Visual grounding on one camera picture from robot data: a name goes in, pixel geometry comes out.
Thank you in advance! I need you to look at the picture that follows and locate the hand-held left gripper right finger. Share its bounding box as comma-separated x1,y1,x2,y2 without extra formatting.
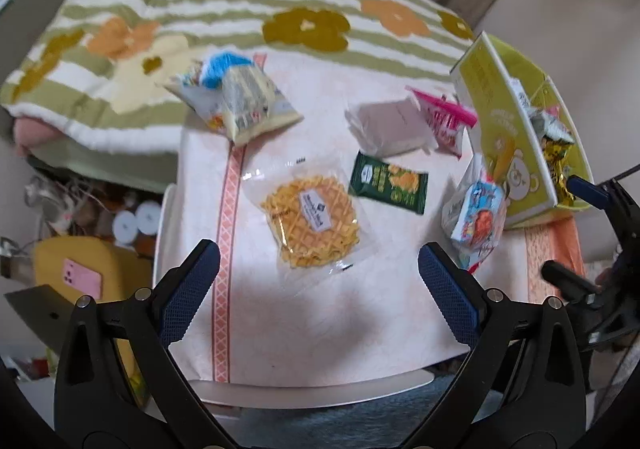
402,243,586,449

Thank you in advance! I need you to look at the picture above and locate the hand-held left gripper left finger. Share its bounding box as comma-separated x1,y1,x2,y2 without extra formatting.
52,239,236,449

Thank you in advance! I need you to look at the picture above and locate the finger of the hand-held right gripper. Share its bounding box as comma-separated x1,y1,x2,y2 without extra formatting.
567,174,640,255
541,260,608,310

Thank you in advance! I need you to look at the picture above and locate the gold and brown snack packet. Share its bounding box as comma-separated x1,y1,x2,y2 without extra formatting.
537,132,581,207

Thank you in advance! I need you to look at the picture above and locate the white and red snack packet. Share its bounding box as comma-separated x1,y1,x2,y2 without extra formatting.
530,106,576,145

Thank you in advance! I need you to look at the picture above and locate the yellow bear cardboard box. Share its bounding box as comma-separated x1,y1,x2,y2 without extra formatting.
450,32,593,230

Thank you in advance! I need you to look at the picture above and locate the clear waffle packet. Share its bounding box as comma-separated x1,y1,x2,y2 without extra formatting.
243,156,381,275

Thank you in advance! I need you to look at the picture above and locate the cartoon print snack packet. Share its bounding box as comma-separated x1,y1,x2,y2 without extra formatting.
441,154,508,275

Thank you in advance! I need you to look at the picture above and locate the pink phone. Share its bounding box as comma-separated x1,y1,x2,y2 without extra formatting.
62,259,103,297

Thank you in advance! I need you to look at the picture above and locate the white tablecloth with pink trim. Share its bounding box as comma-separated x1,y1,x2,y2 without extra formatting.
155,52,586,385

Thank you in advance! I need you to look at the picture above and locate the dark green snack packet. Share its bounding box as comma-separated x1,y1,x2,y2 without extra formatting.
348,152,430,215

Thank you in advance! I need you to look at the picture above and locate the silver laptop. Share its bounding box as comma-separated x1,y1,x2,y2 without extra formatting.
4,284,76,355

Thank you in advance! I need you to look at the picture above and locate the white table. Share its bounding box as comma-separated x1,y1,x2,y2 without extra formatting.
160,184,436,412

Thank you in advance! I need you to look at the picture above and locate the green bed sheet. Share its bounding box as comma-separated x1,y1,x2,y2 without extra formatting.
25,139,181,192

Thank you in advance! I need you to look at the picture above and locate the blue grey cloth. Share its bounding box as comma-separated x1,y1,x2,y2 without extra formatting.
200,374,501,449

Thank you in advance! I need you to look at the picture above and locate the blue and white snack packet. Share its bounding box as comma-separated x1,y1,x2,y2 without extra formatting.
165,52,305,147

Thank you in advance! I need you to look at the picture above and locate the pink bedding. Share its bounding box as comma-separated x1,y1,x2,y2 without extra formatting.
12,119,56,155

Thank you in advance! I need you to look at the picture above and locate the floral striped blanket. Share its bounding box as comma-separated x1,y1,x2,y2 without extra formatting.
0,0,476,155

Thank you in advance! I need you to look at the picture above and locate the tangle of cables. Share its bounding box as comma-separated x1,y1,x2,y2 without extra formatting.
22,174,126,235

